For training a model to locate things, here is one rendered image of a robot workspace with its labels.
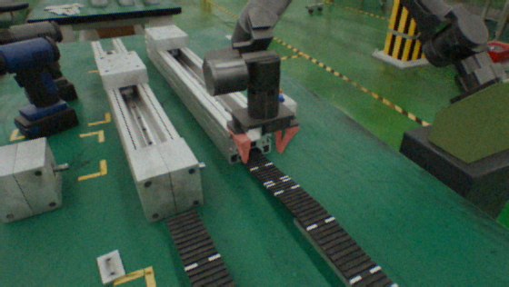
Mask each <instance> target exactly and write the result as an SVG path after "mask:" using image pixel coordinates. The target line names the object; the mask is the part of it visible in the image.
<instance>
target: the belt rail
mask: <svg viewBox="0 0 509 287"><path fill-rule="evenodd" d="M294 224H295V225H296V226H297V227H298V229H299V230H300V231H301V232H302V233H303V234H304V236H305V237H306V238H307V239H308V242H310V243H311V244H312V245H313V246H314V248H315V249H316V250H317V251H318V252H319V254H320V255H321V256H323V257H324V260H325V261H326V262H327V263H328V264H329V266H330V267H331V268H332V269H333V270H334V272H335V273H336V274H337V275H338V277H339V278H340V279H341V281H343V282H344V285H346V286H347V287H353V286H352V285H351V284H350V283H349V282H348V280H346V279H345V277H344V276H343V275H342V274H341V272H340V271H339V270H338V268H337V267H336V266H334V263H333V262H332V261H331V260H330V259H329V257H328V256H327V255H326V254H325V252H324V251H323V249H322V248H321V247H320V246H319V244H318V243H317V242H316V241H315V240H314V237H313V236H311V235H310V234H309V232H308V231H307V230H306V229H305V228H304V226H303V225H302V224H301V223H300V222H299V221H298V219H297V218H295V217H294Z"/></svg>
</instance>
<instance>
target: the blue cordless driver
mask: <svg viewBox="0 0 509 287"><path fill-rule="evenodd" d="M60 57H61V55H60V52H59V49H58V47H57V44H56V43H55V41H54V39H51V38H49V36H48V37H44V38H42V37H39V38H36V39H32V40H24V41H21V42H16V43H12V44H9V45H0V76H1V75H4V74H6V72H8V73H9V74H14V75H13V77H14V79H15V81H16V83H17V84H18V85H19V87H20V88H23V87H24V88H25V90H26V92H27V93H28V96H29V98H31V100H32V102H33V104H31V105H28V106H26V107H24V108H19V113H20V115H18V116H16V117H15V127H17V128H18V129H19V132H20V133H21V134H22V135H23V136H24V137H26V138H27V140H29V141H32V140H35V139H38V138H42V137H50V136H52V135H54V134H58V133H60V132H63V131H65V130H67V129H69V128H71V127H74V126H78V125H79V122H78V117H77V115H76V112H75V109H74V107H71V106H69V105H68V104H67V103H66V102H64V101H63V100H61V99H60V97H59V95H58V94H57V91H58V89H57V87H56V84H55V83H54V81H53V79H52V77H51V75H50V74H49V73H48V72H47V69H46V68H42V67H41V66H43V65H47V64H52V63H53V62H58V61H59V58H60Z"/></svg>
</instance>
